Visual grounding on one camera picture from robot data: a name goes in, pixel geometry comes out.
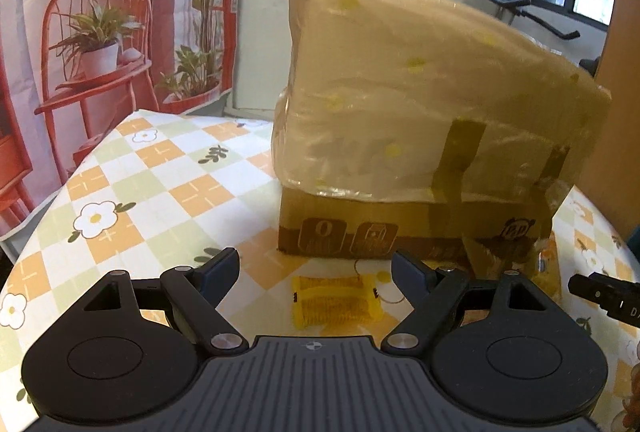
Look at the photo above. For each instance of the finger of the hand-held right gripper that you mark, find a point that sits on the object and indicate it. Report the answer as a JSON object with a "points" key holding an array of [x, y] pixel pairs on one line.
{"points": [[590, 289]]}

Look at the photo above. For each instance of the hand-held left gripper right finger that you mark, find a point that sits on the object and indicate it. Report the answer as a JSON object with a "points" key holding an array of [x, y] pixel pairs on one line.
{"points": [[407, 274]]}

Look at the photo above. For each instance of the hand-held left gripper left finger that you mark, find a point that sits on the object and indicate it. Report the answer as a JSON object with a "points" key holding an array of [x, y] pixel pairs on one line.
{"points": [[222, 269]]}

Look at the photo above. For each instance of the brown cardboard box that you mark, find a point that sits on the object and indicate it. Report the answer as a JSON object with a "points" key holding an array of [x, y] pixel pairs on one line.
{"points": [[440, 222]]}

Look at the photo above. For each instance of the small yellow snack packet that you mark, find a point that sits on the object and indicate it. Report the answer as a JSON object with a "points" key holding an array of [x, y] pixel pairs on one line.
{"points": [[335, 302]]}

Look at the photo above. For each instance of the cardboard box with plastic liner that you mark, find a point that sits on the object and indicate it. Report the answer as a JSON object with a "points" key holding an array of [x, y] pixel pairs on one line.
{"points": [[400, 76]]}

